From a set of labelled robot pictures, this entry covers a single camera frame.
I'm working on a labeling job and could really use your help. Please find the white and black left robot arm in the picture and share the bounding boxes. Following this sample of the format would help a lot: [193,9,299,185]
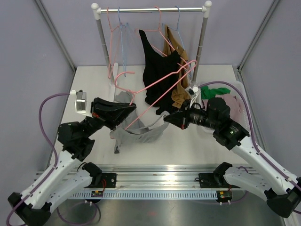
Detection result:
[8,97,136,226]

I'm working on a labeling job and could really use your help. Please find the blue hanger with mauve top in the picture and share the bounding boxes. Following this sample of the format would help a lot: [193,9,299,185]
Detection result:
[118,7,132,72]

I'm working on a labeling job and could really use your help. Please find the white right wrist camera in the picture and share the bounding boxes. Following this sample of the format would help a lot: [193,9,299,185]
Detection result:
[185,83,201,107]

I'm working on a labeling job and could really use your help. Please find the grey tank top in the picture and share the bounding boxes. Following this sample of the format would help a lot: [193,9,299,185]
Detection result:
[109,91,170,155]

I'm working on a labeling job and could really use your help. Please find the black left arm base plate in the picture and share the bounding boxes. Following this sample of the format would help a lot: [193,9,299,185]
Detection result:
[93,173,117,188]

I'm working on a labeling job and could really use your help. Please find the right aluminium frame post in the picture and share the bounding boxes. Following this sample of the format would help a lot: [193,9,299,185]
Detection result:
[238,0,281,72]

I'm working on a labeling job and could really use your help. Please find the green tank top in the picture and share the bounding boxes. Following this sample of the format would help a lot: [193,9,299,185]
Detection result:
[201,86,231,99]

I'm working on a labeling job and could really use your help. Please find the pink hanger with grey top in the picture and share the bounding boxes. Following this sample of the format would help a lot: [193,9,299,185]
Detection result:
[114,59,198,130]

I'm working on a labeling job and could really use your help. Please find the black tank top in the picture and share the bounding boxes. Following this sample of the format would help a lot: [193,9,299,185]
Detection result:
[139,30,180,115]

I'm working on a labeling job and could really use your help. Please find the white slotted cable duct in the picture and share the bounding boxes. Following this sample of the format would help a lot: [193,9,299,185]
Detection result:
[70,190,217,200]

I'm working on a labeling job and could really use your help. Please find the aluminium frame post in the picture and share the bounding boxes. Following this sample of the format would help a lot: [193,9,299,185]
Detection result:
[33,0,77,73]
[238,0,281,72]

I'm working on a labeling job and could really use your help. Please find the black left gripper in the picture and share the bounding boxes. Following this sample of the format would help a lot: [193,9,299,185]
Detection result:
[81,97,136,139]

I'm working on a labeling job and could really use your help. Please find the pink wire hanger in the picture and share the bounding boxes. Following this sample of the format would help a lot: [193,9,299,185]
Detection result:
[106,8,119,80]

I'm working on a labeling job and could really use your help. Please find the white plastic basket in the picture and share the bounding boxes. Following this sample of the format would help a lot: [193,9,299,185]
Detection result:
[196,81,253,132]

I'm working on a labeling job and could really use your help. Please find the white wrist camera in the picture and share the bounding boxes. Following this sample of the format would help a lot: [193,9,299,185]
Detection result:
[70,89,87,115]
[185,83,201,107]

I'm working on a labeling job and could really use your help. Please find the white and metal clothes rack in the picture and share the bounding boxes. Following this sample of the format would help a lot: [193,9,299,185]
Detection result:
[91,0,212,86]

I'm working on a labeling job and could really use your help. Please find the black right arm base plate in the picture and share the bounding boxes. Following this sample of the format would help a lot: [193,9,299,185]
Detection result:
[195,173,238,188]

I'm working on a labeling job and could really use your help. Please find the aluminium mounting rail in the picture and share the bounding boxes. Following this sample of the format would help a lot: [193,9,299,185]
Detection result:
[32,164,288,190]

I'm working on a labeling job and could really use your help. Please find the left aluminium frame post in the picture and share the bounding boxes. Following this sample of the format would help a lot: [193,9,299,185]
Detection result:
[33,0,77,73]

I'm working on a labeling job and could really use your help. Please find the mauve pink tank top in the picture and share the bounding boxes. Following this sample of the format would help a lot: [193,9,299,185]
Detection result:
[215,94,243,120]

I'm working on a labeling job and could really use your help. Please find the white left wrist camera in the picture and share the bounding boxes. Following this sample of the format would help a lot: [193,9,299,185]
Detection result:
[70,89,87,115]

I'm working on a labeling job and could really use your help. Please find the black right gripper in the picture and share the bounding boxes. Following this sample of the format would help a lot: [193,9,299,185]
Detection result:
[165,98,219,129]

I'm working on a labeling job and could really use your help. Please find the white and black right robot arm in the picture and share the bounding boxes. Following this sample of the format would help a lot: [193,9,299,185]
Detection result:
[164,97,301,218]

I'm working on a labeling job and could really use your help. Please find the brown tank top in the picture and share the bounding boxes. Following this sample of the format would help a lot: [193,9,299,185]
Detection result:
[162,25,190,108]

